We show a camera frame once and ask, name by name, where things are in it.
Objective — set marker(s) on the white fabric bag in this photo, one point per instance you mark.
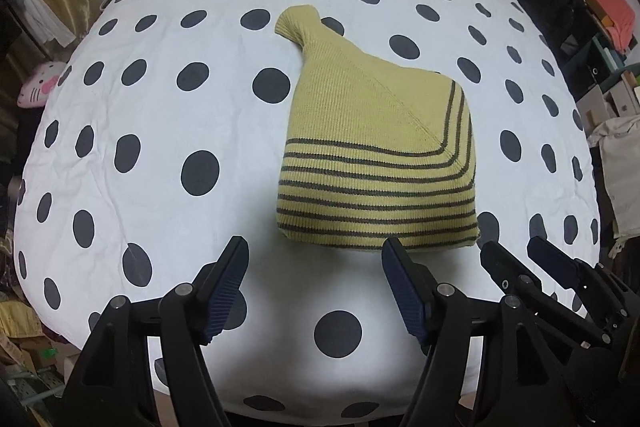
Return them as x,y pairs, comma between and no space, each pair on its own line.
620,157

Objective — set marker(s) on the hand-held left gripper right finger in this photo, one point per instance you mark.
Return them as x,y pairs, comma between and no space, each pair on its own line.
407,297

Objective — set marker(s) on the grey storage shelf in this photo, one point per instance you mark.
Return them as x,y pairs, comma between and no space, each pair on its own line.
597,57

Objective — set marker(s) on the yellow crumpled cloth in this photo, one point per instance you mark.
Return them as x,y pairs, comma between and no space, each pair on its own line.
17,319

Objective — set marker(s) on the white polka dot bed cover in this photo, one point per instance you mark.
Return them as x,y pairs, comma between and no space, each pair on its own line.
175,117

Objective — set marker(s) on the yellow-green striped knit sweater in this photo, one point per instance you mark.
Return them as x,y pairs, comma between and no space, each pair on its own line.
360,117

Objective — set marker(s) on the pink cat plush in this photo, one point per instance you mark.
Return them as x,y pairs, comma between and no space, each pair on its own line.
42,82

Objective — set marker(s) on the white hanging garment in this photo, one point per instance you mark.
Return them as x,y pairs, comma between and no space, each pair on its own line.
40,14

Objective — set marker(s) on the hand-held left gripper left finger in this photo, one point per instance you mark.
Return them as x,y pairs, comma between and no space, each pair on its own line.
225,297

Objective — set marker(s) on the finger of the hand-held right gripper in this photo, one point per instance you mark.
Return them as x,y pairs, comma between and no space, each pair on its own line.
515,279
550,259

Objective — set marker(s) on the cardboard box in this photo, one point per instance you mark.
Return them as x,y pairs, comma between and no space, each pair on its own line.
22,354

